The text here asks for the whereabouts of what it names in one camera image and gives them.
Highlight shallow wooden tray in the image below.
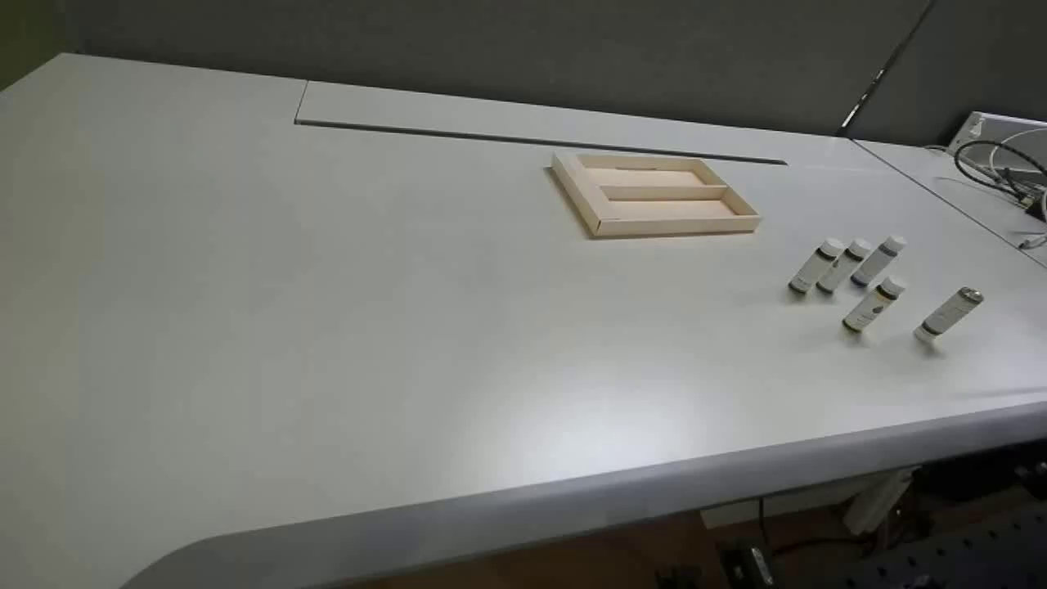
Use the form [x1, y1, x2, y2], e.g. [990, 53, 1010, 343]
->
[546, 151, 761, 242]

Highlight small white bottle silver cap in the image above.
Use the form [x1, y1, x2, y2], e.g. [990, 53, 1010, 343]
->
[913, 283, 989, 350]

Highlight large grey partition panel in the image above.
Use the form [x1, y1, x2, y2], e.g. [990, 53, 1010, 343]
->
[60, 0, 940, 141]

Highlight black power plug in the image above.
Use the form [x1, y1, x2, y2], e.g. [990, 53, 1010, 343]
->
[718, 540, 779, 589]

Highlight white desk device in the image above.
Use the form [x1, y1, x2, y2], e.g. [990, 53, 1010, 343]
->
[947, 109, 1047, 183]

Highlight narrow grey partition panel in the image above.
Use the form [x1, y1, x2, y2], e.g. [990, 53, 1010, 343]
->
[846, 0, 1047, 146]

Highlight black perforated breadboard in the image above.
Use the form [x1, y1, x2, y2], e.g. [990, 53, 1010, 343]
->
[837, 504, 1047, 589]

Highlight black desk cable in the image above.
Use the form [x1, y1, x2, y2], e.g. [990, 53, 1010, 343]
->
[951, 134, 1047, 222]

